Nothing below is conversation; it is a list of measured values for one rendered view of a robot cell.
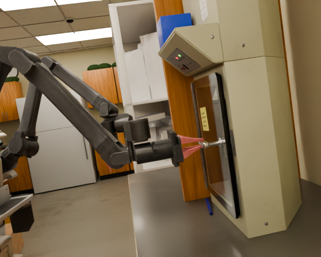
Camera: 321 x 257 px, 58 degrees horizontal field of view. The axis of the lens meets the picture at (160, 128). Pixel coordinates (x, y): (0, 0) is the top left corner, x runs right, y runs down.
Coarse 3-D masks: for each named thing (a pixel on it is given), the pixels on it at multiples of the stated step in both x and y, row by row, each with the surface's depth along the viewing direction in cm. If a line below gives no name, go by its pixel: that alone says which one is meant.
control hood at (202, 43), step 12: (204, 24) 73; (216, 24) 73; (180, 36) 72; (192, 36) 72; (204, 36) 73; (216, 36) 73; (168, 48) 88; (180, 48) 80; (192, 48) 74; (204, 48) 73; (216, 48) 73; (204, 60) 76; (216, 60) 74; (192, 72) 95
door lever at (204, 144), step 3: (219, 138) 80; (198, 141) 86; (201, 141) 83; (204, 141) 82; (216, 141) 80; (219, 141) 80; (198, 144) 86; (201, 144) 82; (204, 144) 79; (207, 144) 79; (210, 144) 80; (213, 144) 80; (216, 144) 80; (219, 144) 80; (204, 147) 80; (207, 147) 80
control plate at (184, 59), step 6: (174, 54) 89; (180, 54) 85; (168, 60) 100; (174, 60) 95; (180, 60) 90; (186, 60) 86; (192, 60) 83; (180, 66) 97; (192, 66) 88; (198, 66) 84; (186, 72) 99
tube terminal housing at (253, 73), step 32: (192, 0) 91; (224, 0) 73; (256, 0) 74; (224, 32) 73; (256, 32) 74; (224, 64) 74; (256, 64) 75; (256, 96) 76; (288, 96) 91; (256, 128) 76; (288, 128) 88; (256, 160) 77; (288, 160) 86; (256, 192) 77; (288, 192) 84; (256, 224) 78; (288, 224) 81
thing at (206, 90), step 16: (208, 80) 82; (208, 96) 85; (208, 112) 88; (224, 112) 76; (224, 128) 76; (224, 144) 78; (208, 160) 98; (224, 160) 80; (208, 176) 102; (224, 176) 83; (224, 192) 85
